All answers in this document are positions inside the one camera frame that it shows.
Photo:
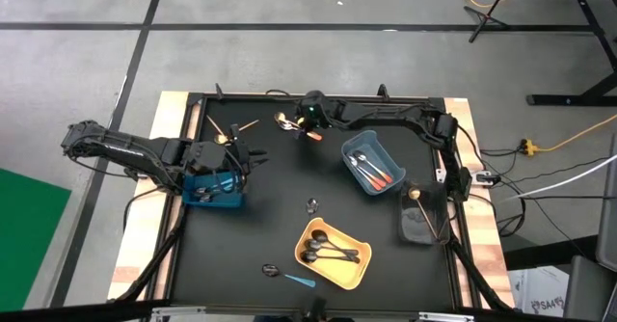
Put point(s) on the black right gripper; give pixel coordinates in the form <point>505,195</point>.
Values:
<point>318,112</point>

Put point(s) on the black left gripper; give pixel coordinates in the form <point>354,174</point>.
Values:
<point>212,157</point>

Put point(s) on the dark shiny spoon head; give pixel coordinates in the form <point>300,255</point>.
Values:
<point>312,205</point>

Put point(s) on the yellow plastic bin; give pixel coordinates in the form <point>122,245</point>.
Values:
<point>337,276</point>

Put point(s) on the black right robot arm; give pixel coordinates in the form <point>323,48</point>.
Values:
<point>385,115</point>

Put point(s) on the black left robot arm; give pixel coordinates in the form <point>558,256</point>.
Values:
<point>125,151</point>

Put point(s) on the dark blue plastic bin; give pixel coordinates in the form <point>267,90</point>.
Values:
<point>212,202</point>

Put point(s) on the light blue plastic bin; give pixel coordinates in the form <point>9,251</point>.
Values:
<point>373,143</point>

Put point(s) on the black table mat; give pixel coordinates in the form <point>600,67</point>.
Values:
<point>270,235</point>

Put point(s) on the black plastic bin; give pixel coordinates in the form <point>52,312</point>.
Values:
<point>414,225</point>

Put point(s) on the white black power adapter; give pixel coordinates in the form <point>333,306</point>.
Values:
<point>484,178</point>

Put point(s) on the black tripod stand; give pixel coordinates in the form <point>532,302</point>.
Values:
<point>487,16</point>

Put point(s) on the green floor mat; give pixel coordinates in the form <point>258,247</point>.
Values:
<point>29,235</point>

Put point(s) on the black overhead beam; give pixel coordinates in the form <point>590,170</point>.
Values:
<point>72,312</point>

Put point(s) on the black stand with foot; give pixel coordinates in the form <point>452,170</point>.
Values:
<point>554,100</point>

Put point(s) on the black flat floor bar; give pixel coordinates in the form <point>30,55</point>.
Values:
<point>540,254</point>

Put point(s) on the white cardboard box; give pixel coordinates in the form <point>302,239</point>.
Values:
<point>540,288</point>

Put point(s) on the grey panel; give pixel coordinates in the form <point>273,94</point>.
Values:
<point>608,206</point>

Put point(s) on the dark grey box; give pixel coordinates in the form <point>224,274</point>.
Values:
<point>585,288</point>

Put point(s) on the black metal table frame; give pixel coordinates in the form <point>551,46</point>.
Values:
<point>241,99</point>

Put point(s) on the black edge bracket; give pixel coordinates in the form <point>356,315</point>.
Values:
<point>383,92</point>
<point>219,92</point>

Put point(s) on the aluminium front rail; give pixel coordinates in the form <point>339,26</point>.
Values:
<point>434,317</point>

